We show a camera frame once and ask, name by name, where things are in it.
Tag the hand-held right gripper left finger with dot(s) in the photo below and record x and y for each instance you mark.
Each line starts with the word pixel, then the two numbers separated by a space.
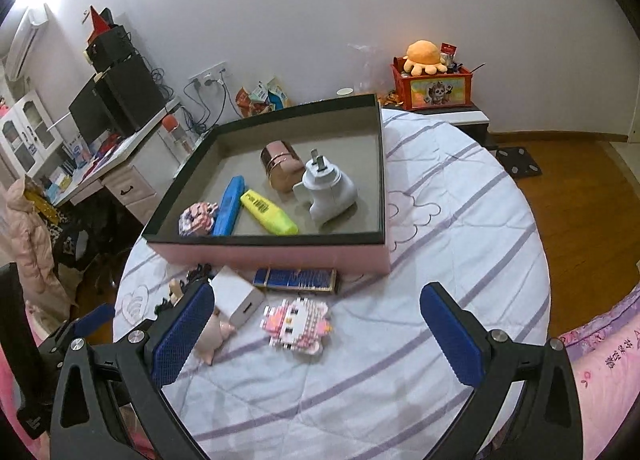
pixel 180 337

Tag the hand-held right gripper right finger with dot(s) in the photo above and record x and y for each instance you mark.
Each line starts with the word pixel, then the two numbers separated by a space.
pixel 450 340

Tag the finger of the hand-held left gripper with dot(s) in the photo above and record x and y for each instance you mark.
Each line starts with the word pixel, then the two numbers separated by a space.
pixel 95 318

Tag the small baby doll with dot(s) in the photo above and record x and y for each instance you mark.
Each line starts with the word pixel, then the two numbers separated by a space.
pixel 215 335

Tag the pink white block figure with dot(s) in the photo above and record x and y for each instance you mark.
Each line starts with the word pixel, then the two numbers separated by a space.
pixel 297 325

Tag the pink brown block figure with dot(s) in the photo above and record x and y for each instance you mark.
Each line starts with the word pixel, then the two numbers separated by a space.
pixel 197 217

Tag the blue highlighter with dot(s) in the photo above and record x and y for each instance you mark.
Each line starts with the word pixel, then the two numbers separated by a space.
pixel 229 205

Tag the yellow highlighter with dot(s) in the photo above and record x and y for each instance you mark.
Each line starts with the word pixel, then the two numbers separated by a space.
pixel 267 212

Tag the white plug adapter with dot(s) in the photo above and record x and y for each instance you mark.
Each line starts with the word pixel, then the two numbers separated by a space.
pixel 327 195

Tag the rose gold metal cup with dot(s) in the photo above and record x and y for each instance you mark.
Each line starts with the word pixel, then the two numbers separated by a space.
pixel 282 168

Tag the pink box with black rim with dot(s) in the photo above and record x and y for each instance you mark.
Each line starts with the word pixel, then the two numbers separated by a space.
pixel 350 160

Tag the black hair clip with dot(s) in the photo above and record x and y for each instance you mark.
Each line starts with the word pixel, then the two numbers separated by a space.
pixel 165 307
pixel 200 271

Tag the black office chair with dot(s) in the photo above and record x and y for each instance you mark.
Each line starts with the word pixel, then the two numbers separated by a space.
pixel 85 250

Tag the white charger cube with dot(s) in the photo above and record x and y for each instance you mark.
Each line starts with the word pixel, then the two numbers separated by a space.
pixel 235 295

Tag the pink padded coat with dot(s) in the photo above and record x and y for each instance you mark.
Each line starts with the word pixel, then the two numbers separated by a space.
pixel 30 240

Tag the blue flat box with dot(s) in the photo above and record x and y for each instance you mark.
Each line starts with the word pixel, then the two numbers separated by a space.
pixel 295 279

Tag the white desk with drawers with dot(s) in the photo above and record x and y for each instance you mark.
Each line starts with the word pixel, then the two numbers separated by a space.
pixel 135 180

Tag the pink printed blanket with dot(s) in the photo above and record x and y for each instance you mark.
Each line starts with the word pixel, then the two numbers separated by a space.
pixel 610 365

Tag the blue white box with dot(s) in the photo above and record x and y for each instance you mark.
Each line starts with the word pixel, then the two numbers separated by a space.
pixel 75 150

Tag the red papers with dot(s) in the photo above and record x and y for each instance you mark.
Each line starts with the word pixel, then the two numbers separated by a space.
pixel 107 148

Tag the black floor scale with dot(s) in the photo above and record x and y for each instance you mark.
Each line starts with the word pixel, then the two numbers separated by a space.
pixel 520 163

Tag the white glass-door cabinet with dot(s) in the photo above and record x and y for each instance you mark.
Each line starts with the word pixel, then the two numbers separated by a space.
pixel 30 130

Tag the clear bottle with red cap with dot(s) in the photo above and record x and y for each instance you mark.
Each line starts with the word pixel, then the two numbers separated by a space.
pixel 175 133

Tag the black computer monitor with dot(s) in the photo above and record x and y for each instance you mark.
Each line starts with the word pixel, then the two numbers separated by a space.
pixel 92 113

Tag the white nightstand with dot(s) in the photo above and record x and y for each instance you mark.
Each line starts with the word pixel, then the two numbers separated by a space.
pixel 465 118

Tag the black speakers stack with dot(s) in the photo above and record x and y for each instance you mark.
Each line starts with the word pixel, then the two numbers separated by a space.
pixel 132 90

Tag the orange snack packet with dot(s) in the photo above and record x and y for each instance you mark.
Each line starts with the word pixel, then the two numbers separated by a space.
pixel 243 100

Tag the red printed storage box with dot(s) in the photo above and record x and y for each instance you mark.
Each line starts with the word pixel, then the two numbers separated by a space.
pixel 435 93

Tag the white green snack packet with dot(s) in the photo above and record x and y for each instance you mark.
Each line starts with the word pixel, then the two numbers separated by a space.
pixel 262 90

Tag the white paper cup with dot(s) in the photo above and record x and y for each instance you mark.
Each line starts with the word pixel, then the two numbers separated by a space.
pixel 344 91

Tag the clear plastic bag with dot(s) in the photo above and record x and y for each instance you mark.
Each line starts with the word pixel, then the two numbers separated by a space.
pixel 367 65

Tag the white air conditioner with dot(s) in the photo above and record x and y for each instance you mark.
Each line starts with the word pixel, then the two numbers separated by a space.
pixel 25 40

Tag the orange octopus plush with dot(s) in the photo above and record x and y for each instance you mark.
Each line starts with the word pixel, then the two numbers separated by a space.
pixel 422 53

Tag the red card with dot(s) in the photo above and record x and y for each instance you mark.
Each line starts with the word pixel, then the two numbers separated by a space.
pixel 448 49

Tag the white wall socket strip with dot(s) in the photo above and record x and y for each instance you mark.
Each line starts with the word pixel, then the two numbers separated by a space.
pixel 210 74

